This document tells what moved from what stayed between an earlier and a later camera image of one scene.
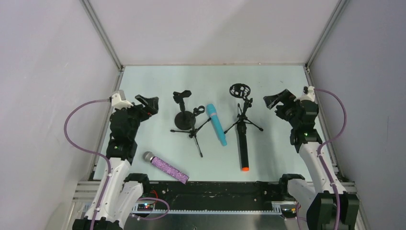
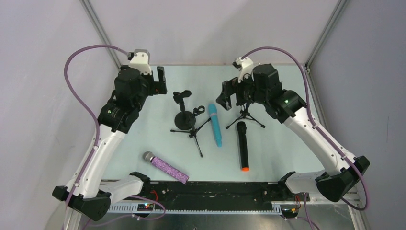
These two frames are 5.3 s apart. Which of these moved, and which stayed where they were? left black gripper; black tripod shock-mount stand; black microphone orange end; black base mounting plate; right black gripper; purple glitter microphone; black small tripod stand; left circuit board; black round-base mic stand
Moved: left black gripper; right black gripper; black tripod shock-mount stand
Stayed: black small tripod stand; black microphone orange end; black round-base mic stand; black base mounting plate; purple glitter microphone; left circuit board
